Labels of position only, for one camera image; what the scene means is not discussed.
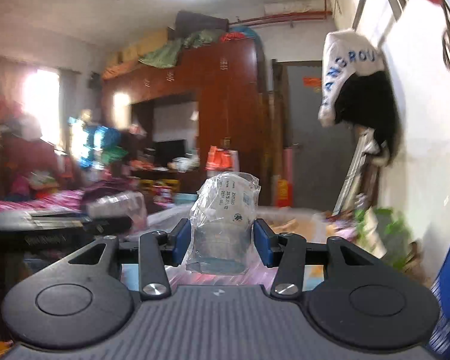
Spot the white hooded sweatshirt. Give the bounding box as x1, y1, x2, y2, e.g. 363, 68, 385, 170
318, 29, 385, 127

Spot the orange white plastic bag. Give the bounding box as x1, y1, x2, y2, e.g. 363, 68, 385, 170
205, 145, 240, 172

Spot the green cloth on wardrobe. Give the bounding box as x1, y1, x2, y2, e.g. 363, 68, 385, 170
138, 29, 226, 69

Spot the black hanging garment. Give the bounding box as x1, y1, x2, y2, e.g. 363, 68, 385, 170
334, 71, 399, 164

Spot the clear plastic cup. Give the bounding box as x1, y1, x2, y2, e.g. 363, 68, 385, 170
186, 172, 261, 275

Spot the dark red wooden wardrobe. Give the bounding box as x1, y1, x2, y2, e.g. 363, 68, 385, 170
100, 38, 266, 179

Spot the grey door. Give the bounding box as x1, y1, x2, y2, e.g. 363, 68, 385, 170
285, 61, 356, 211

